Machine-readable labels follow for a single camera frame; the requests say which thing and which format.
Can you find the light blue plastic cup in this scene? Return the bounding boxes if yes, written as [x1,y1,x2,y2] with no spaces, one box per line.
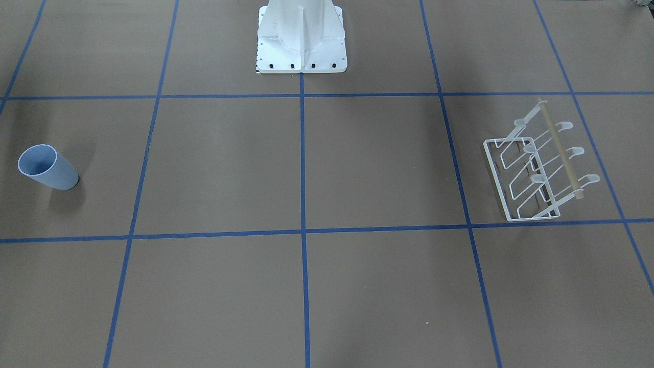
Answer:
[18,144,79,191]

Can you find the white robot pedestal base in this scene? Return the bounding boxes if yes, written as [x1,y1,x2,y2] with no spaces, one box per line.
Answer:
[255,1,348,74]

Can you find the white wire cup holder rack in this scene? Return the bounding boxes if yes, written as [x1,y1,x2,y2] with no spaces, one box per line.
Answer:
[482,98,600,223]

